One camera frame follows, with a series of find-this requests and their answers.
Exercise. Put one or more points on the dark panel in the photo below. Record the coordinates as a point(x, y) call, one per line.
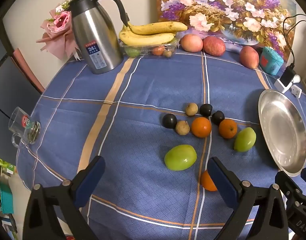
point(7, 87)

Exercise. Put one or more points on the green printed box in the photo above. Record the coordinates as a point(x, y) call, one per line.
point(0, 165)

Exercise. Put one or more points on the dark red apple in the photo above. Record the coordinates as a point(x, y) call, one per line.
point(214, 45)

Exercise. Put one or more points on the red yellow apple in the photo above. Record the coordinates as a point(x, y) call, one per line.
point(249, 57)

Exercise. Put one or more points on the green fruit in tray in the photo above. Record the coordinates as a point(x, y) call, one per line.
point(131, 52)

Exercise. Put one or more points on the stainless steel plate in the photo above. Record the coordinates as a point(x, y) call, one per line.
point(283, 130)

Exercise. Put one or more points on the pink flower bouquet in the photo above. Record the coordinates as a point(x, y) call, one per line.
point(60, 21)

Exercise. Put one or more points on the teal storage box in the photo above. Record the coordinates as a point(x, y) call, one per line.
point(6, 197)

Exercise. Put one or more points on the white round plug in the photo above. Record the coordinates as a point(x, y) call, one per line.
point(296, 79)

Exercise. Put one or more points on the orange fruit in tray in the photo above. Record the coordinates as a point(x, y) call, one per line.
point(158, 50)

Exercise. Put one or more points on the clear plastic fruit tray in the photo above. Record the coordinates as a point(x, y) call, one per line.
point(171, 46)

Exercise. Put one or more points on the green plum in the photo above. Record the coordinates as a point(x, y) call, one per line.
point(180, 157)
point(245, 139)

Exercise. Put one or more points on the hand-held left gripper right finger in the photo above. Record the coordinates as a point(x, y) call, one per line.
point(223, 182)

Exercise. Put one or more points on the orange tangerine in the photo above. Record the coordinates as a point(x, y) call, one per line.
point(207, 181)
point(228, 128)
point(201, 127)

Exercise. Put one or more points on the blue plaid tablecloth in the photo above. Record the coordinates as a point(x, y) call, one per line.
point(143, 92)

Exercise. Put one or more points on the glass mug with print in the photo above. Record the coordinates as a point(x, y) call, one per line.
point(20, 125)

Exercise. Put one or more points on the black plum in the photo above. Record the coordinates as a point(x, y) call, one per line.
point(206, 110)
point(218, 117)
point(170, 120)

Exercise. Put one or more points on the small brown fruit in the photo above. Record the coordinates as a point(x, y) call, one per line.
point(168, 53)
point(182, 127)
point(191, 109)

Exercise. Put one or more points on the pale red apple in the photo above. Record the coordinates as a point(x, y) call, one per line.
point(191, 43)

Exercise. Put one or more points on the floral painting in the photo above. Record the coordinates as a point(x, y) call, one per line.
point(218, 5)

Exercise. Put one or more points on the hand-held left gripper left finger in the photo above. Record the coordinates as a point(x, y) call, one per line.
point(90, 182)

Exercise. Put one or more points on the white plug adapter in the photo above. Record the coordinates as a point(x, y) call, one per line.
point(296, 91)

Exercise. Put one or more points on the white charging dock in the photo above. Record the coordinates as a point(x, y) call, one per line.
point(283, 88)

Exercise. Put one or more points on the teal plastic box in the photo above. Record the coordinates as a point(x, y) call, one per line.
point(273, 63)

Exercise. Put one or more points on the small brown fruit in tray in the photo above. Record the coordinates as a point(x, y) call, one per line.
point(168, 53)

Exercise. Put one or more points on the stainless steel thermos jug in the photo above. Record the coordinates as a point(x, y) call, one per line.
point(97, 30)

